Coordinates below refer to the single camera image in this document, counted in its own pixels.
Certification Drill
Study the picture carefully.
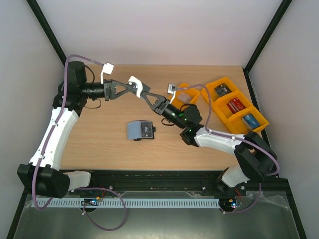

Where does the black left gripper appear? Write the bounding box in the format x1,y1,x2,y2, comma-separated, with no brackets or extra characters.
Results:
81,80,133,102

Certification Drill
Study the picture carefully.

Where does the black VIP card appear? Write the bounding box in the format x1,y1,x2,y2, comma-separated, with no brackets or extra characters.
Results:
128,76,151,99
141,121,153,139

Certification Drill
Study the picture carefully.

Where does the black leather card holder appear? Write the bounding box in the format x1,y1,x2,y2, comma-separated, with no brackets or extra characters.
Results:
127,120,156,141

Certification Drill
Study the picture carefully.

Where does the yellow bin with black cards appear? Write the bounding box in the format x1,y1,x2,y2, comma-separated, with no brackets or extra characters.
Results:
201,77,238,104

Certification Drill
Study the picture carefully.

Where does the yellow bin with red cards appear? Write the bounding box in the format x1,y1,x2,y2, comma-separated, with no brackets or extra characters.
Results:
212,90,252,122

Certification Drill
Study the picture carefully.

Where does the yellow bin with blue cards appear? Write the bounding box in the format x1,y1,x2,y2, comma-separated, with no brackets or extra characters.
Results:
225,106,269,134

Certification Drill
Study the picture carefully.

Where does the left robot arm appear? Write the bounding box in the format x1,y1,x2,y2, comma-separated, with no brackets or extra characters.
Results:
17,61,120,198

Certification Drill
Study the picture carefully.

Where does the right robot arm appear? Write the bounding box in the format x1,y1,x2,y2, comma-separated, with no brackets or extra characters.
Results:
141,91,280,195

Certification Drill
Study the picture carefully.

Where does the white card stack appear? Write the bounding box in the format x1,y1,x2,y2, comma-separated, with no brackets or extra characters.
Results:
177,92,193,104

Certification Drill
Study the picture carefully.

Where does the yellow bin with white cards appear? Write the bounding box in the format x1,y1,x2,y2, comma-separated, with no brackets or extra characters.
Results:
169,83,200,108

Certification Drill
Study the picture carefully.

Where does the black card stack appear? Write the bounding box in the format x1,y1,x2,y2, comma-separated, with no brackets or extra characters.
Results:
214,84,232,97

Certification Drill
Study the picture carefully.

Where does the red VIP card stack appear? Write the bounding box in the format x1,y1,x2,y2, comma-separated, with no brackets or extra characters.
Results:
227,98,246,114

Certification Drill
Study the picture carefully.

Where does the blue card stack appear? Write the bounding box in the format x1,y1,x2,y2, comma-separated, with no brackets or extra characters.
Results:
242,114,261,131

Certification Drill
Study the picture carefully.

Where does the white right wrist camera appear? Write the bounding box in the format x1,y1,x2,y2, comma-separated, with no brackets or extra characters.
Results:
167,83,177,104

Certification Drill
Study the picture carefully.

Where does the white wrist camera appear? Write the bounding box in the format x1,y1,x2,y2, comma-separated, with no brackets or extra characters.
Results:
100,62,114,84
167,83,177,104

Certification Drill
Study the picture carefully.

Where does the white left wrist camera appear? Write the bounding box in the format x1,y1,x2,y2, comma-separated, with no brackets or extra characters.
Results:
100,62,114,84

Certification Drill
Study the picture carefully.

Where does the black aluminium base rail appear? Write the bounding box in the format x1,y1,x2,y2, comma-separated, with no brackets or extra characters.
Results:
67,169,290,197

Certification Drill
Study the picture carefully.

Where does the black frame post left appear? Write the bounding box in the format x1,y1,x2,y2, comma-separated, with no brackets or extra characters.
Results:
26,0,67,66

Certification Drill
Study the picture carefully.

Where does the black frame post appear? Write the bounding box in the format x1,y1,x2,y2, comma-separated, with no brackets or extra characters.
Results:
244,0,294,73
26,0,67,66

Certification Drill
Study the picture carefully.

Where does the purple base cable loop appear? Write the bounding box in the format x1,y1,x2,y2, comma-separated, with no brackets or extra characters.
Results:
79,187,127,231

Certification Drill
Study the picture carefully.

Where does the white slotted cable duct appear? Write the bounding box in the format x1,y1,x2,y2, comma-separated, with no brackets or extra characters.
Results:
31,198,220,208

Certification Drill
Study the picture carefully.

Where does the black frame post right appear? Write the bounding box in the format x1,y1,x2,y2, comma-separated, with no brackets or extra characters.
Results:
244,0,294,73

